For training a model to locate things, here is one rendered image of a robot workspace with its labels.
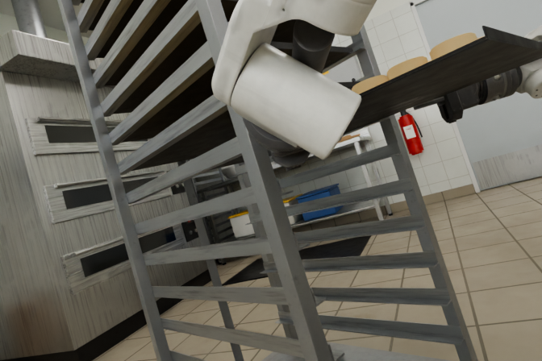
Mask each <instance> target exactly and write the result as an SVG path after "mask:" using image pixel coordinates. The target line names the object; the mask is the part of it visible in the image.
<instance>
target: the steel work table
mask: <svg viewBox="0 0 542 361"><path fill-rule="evenodd" d="M358 134H361V136H358V137H356V138H352V139H349V140H346V141H343V142H341V143H338V144H336V146H335V148H334V149H333V152H334V151H339V150H341V149H344V148H346V147H351V146H354V145H355V148H356V153H357V154H358V155H359V154H361V153H362V151H361V147H360V144H359V143H363V142H365V146H366V148H367V151H371V147H370V145H369V140H371V137H370V134H369V130H368V128H365V129H362V130H359V131H355V132H353V133H351V134H348V135H351V136H353V135H358ZM344 136H346V135H344ZM344 136H342V137H344ZM314 158H317V156H315V155H313V154H311V153H310V155H309V156H308V158H307V160H312V159H314ZM372 165H373V170H374V173H375V176H376V178H377V182H378V184H379V185H381V184H382V181H381V177H380V174H379V171H378V169H377V165H376V162H372ZM272 167H273V171H274V172H275V171H277V170H280V169H283V168H284V167H282V166H281V165H279V164H275V165H272ZM361 167H362V170H363V173H364V175H365V179H366V182H367V185H368V187H371V186H373V183H372V181H371V178H370V175H369V171H368V169H367V166H366V164H365V165H362V166H361ZM238 183H239V179H238V177H236V178H233V179H227V180H226V181H224V182H221V183H218V184H216V185H212V186H209V187H206V188H204V189H200V190H197V194H199V193H201V194H202V199H203V201H208V199H207V195H206V192H208V191H211V190H215V189H221V188H224V187H228V186H229V189H230V191H231V193H233V192H235V190H234V188H233V185H235V184H238ZM382 198H383V200H384V202H385V205H386V209H387V212H388V215H389V216H391V215H393V213H392V210H391V208H390V203H389V201H388V198H387V197H382ZM382 198H378V199H373V200H369V201H362V202H357V203H353V204H349V205H344V206H343V207H342V208H341V209H340V210H339V211H338V212H337V213H336V214H331V215H328V216H324V217H321V218H316V219H312V220H309V221H304V219H301V220H300V221H298V222H296V223H295V224H293V225H291V228H294V227H297V226H303V225H306V224H310V223H313V222H319V221H322V220H326V219H329V218H335V217H339V216H342V215H345V214H351V213H355V212H358V211H362V210H367V209H371V208H374V207H375V209H376V211H377V216H378V219H379V220H384V218H383V215H382V212H381V208H380V206H379V202H380V201H381V200H382ZM208 218H209V222H210V224H211V229H212V232H213V235H214V238H215V243H216V244H217V243H221V242H220V239H219V235H218V231H217V229H216V226H215V221H214V218H213V215H209V216H208ZM254 237H256V236H255V235H254V234H252V235H249V236H245V237H242V238H238V239H236V237H233V238H231V239H228V240H227V241H225V242H224V243H227V242H232V241H238V240H243V239H250V238H254ZM221 262H222V264H223V265H225V264H227V263H226V262H227V261H226V259H225V258H222V259H221Z"/></svg>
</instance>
